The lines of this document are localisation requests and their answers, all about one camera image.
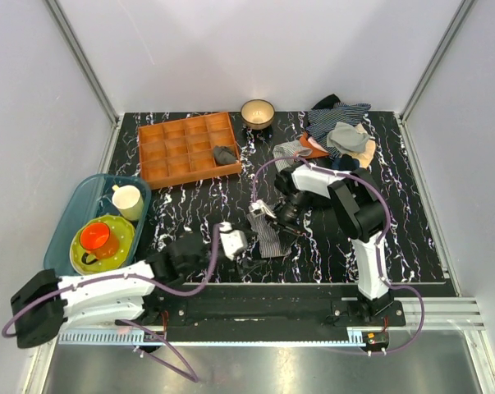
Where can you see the blue plastic bin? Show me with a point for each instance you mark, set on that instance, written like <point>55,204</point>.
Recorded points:
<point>92,199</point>

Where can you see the orange wooden compartment tray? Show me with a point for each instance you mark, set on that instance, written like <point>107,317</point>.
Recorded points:
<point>177,152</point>

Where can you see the cream yellow mug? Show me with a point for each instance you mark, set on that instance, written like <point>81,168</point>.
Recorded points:
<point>128,201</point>

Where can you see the orange cloth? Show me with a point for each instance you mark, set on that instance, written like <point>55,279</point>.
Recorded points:
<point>316,150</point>

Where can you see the beige ceramic bowl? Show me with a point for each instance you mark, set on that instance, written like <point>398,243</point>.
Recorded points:
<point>257,114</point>

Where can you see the beige cloth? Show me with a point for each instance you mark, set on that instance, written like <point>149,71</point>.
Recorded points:
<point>367,156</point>

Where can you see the grey white striped underwear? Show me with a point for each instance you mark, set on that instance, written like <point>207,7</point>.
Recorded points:
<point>270,245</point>

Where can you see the aluminium frame rail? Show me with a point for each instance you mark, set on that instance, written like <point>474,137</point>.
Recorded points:
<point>404,312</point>

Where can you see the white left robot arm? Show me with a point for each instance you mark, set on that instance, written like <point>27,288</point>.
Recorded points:
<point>49,304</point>

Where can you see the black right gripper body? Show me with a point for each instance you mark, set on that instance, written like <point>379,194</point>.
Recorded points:
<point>286,221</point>

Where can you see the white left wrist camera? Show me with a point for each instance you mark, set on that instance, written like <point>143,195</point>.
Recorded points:
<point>233,240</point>

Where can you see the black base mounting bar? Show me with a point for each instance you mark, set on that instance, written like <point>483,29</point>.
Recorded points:
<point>300,331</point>

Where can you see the dark navy cloth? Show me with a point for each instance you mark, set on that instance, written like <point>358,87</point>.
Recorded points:
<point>345,163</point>

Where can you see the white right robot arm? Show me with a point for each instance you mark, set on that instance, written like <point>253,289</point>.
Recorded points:
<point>361,214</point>

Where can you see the green dotted plate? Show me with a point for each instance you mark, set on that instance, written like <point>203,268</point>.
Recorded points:
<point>125,233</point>

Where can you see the dark blue striped cloth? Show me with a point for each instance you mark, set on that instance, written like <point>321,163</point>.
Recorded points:
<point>321,121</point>

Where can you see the white slotted cable duct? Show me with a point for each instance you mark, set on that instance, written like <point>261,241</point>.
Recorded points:
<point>136,337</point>

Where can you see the rolled dark grey sock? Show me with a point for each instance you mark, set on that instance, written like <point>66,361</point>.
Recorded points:
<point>223,155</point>

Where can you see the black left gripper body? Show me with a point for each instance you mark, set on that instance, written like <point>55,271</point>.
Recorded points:
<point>203,263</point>

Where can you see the striped grey cloth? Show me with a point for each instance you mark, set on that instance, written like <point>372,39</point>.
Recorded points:
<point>285,153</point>

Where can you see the orange cup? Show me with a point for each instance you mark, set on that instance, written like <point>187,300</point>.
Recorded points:
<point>98,242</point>

